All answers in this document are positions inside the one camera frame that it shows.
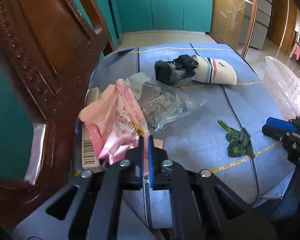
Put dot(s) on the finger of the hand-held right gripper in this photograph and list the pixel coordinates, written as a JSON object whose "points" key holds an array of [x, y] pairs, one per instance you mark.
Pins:
{"points": [[272, 133], [278, 124]]}

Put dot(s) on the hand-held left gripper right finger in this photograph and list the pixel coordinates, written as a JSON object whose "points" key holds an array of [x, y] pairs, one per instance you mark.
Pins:
{"points": [[150, 160]]}

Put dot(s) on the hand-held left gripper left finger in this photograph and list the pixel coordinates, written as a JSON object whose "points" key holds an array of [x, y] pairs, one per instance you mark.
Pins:
{"points": [[137, 160]]}

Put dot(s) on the green leafy vegetable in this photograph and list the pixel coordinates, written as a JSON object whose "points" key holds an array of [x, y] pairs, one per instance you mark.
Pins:
{"points": [[240, 142]]}

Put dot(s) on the pink printed wrapper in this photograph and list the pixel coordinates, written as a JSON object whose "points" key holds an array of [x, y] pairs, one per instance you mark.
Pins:
{"points": [[115, 120]]}

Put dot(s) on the beige barcode carton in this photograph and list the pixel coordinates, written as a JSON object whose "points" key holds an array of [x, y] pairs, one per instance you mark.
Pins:
{"points": [[88, 152]]}

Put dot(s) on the person's leg in jeans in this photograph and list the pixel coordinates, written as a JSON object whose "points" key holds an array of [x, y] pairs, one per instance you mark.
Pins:
{"points": [[285, 200]]}

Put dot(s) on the clear plastic bag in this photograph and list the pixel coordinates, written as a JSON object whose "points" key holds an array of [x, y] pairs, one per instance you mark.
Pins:
{"points": [[165, 102]]}

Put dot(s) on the blue woven tablecloth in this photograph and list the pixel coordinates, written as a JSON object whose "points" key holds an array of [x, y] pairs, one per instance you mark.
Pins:
{"points": [[202, 110]]}

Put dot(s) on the white striped sock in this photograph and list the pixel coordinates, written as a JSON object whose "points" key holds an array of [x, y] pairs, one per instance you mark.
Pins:
{"points": [[215, 72]]}

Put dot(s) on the black crumpled bag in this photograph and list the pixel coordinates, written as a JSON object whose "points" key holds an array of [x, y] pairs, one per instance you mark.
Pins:
{"points": [[170, 71]]}

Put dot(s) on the brown wooden door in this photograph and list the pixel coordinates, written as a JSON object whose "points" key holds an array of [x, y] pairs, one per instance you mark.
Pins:
{"points": [[278, 17]]}

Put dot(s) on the silver refrigerator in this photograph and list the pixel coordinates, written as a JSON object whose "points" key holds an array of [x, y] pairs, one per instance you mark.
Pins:
{"points": [[261, 17]]}

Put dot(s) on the etched glass sliding door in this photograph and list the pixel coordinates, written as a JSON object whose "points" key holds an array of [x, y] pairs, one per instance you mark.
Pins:
{"points": [[230, 12]]}

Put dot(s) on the carved wooden chair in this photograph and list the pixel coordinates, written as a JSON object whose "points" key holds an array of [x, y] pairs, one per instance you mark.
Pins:
{"points": [[40, 55]]}

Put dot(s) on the teal base cabinets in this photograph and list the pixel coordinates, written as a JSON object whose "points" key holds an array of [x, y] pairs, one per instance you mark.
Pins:
{"points": [[165, 7]]}

